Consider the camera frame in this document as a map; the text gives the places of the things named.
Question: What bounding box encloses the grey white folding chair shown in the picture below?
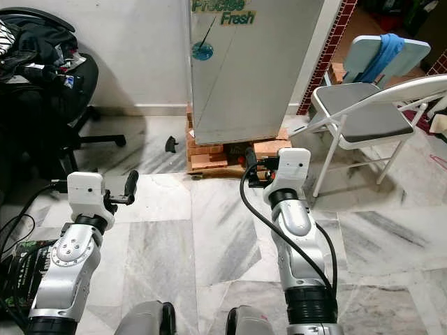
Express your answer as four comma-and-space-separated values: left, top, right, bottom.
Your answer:
309, 35, 432, 200

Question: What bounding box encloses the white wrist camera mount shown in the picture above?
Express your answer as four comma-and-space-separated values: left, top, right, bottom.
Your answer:
67, 171, 110, 230
269, 147, 312, 200

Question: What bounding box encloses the silver robot leg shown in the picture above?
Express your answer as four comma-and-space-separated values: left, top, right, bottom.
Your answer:
114, 300, 177, 335
226, 305, 277, 335

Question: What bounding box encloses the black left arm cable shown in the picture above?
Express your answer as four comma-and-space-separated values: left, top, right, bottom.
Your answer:
10, 179, 71, 330

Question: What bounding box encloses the black clothes pile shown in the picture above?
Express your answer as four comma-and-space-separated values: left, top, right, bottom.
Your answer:
3, 20, 85, 88

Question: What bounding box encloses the red brick stack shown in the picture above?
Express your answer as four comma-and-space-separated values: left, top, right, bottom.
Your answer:
185, 105, 293, 179

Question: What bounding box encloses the silver fridge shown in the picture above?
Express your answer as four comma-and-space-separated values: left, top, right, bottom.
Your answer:
189, 0, 328, 147

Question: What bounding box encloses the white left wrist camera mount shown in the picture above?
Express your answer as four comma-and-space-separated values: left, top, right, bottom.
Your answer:
67, 171, 110, 230

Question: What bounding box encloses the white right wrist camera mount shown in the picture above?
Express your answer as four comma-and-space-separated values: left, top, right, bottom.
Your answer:
269, 147, 312, 200

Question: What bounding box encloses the black office chair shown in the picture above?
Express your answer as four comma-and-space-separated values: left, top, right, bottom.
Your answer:
0, 7, 125, 186

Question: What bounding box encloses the blue cloth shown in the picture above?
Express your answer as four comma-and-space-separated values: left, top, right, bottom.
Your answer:
370, 33, 407, 84

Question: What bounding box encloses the silver left robot leg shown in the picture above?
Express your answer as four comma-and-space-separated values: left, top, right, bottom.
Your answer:
114, 300, 177, 335

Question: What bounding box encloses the green black printed box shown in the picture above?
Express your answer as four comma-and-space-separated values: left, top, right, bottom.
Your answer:
7, 239, 58, 311

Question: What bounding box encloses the black white striped cloth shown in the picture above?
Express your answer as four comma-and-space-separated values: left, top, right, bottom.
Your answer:
0, 20, 18, 57

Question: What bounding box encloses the silver right robot leg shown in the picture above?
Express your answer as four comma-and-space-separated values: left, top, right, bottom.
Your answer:
226, 305, 277, 335

